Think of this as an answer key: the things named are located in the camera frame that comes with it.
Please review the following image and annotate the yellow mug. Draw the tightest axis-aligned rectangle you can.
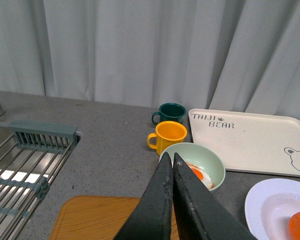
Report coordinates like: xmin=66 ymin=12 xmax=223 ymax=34
xmin=147 ymin=121 xmax=188 ymax=156

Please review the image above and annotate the wooden cutting board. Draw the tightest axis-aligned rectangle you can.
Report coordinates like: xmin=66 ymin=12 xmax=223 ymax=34
xmin=48 ymin=195 xmax=180 ymax=240

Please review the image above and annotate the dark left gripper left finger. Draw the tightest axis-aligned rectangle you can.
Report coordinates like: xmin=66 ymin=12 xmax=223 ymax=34
xmin=114 ymin=153 xmax=174 ymax=240

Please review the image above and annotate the white round plate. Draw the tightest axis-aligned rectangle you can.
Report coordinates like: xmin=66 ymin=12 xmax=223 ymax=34
xmin=244 ymin=178 xmax=300 ymax=240

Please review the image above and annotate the dark green mug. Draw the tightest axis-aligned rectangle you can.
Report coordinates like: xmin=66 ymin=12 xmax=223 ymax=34
xmin=151 ymin=102 xmax=187 ymax=126

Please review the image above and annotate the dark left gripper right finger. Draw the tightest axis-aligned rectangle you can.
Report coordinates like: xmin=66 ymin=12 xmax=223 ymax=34
xmin=173 ymin=153 xmax=256 ymax=240

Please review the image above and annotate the light green bowl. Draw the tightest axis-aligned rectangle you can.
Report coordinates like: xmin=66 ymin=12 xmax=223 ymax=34
xmin=164 ymin=142 xmax=226 ymax=191

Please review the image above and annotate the green sink drying rack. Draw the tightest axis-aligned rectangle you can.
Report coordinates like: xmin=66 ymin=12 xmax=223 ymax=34
xmin=0 ymin=120 xmax=80 ymax=240

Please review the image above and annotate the toy fried egg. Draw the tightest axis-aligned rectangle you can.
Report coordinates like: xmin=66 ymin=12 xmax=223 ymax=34
xmin=185 ymin=161 xmax=216 ymax=191

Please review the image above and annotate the cream bear tray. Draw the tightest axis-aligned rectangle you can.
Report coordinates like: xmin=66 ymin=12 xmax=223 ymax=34
xmin=188 ymin=108 xmax=300 ymax=177

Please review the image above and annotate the white curtain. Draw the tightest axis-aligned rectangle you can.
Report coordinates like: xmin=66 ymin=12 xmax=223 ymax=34
xmin=0 ymin=0 xmax=300 ymax=120

